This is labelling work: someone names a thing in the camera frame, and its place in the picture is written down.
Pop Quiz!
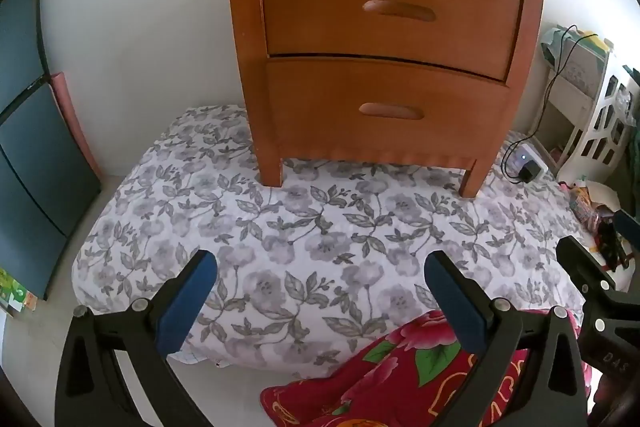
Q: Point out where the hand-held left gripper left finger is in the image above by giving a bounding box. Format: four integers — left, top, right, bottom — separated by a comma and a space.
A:
55, 249, 218, 427

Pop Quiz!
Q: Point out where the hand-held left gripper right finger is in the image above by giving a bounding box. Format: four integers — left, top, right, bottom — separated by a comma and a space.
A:
424, 250, 588, 427

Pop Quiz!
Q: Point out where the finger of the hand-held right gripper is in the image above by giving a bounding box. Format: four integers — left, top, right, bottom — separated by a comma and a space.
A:
556, 235, 617, 303
614, 209, 640, 253

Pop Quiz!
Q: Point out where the deep wooden drawer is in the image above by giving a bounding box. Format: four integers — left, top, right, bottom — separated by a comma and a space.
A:
265, 56, 512, 168

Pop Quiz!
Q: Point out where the black fuzzy item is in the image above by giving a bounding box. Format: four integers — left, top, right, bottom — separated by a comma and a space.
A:
597, 207, 627, 273

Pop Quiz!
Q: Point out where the pile of colourful toys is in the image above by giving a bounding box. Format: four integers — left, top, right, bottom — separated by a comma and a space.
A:
562, 182, 608, 233

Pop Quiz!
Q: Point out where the white cutout rack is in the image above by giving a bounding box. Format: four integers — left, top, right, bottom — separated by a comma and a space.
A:
557, 69, 640, 188

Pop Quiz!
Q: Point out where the grey floral bed sheet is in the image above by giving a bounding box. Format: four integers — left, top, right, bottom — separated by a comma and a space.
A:
71, 104, 588, 370

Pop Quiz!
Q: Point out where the red floral blanket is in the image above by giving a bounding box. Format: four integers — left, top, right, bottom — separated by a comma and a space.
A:
260, 309, 593, 427

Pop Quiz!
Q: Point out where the white power strip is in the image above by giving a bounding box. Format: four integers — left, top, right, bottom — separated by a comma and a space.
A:
505, 142, 551, 182

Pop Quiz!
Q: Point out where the beige shelf unit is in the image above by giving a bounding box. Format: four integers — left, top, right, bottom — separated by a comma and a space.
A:
542, 27, 613, 168

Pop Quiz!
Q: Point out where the green packet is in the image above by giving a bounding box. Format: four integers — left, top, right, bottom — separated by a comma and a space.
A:
0, 267, 38, 315

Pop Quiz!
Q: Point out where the yellow item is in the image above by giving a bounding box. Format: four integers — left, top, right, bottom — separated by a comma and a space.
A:
580, 32, 613, 54

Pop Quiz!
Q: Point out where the green cloth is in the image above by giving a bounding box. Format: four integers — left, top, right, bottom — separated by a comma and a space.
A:
542, 27, 568, 64

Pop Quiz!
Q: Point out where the dark blue panel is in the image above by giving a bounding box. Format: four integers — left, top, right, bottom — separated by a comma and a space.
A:
0, 0, 103, 303

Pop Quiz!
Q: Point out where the wooden nightstand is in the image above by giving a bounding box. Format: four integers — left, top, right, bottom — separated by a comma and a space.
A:
215, 0, 556, 199

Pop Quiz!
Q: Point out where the curved wooden drawer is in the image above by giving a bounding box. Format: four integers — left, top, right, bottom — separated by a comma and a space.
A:
259, 0, 526, 82

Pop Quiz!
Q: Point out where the black charger cable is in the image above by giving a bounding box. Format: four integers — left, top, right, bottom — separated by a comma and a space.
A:
502, 25, 598, 184

